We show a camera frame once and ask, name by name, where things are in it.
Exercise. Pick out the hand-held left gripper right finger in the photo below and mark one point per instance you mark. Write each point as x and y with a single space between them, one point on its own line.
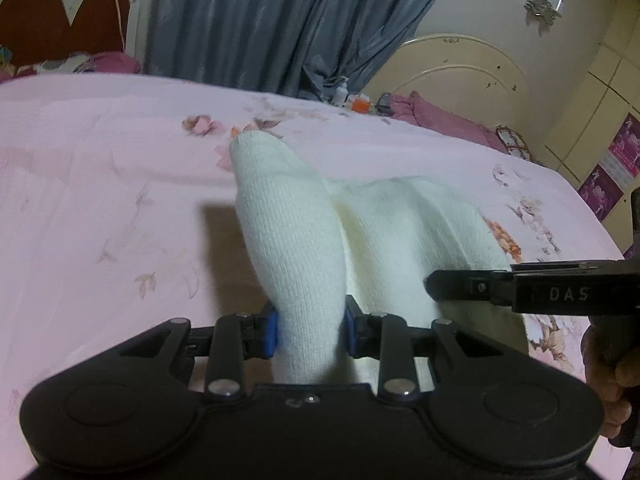
350 332

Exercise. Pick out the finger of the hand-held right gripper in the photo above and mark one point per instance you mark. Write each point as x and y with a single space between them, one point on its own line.
465 286

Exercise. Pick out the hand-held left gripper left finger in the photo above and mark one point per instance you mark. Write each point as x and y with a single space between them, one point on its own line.
271 332

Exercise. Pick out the white knitted garment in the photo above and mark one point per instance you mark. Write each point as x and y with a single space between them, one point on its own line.
300 240

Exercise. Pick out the person's right hand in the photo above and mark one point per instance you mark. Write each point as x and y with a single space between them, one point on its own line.
607 380

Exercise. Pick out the patterned cushion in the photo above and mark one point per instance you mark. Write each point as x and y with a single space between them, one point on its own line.
514 141

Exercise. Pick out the pink pillow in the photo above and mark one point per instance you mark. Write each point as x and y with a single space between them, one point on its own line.
440 115

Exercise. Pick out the orange box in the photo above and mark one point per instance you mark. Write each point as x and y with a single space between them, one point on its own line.
361 105

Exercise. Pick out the cream wardrobe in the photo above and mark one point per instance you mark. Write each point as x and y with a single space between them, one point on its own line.
600 80

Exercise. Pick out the plain cream headboard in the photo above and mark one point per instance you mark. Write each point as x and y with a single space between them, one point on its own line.
460 65

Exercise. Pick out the pink floral bedsheet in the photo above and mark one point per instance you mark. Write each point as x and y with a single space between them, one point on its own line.
100 185

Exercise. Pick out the white bottle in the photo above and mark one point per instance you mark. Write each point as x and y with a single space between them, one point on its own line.
341 92

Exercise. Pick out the grey-blue curtain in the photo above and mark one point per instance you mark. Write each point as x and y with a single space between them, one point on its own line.
280 20

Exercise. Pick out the white printed cloth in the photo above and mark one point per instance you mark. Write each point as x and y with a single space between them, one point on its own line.
55 65

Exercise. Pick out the cream headboard with red panels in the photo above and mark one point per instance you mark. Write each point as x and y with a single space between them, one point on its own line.
45 15

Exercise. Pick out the purple wall poster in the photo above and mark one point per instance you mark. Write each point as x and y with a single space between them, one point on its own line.
627 145
599 192

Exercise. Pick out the wall lamp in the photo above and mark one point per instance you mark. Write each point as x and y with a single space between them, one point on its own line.
544 6

